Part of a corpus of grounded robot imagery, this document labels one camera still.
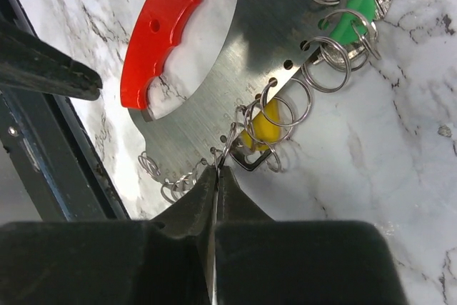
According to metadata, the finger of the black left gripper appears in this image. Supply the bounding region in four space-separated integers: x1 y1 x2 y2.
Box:
1 20 103 101

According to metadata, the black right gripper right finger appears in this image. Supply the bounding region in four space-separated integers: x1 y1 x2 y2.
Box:
215 168 273 304

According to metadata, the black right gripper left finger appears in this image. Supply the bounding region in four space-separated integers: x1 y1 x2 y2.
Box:
149 166 219 304

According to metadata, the steel key organizer red handle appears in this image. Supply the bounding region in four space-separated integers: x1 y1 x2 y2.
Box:
120 0 358 203

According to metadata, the yellow key tag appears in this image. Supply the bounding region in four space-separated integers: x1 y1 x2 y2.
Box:
240 97 291 154

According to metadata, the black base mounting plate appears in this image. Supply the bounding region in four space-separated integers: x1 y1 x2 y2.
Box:
1 0 129 221

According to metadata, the green key tag with key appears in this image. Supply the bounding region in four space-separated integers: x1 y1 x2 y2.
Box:
318 0 391 59

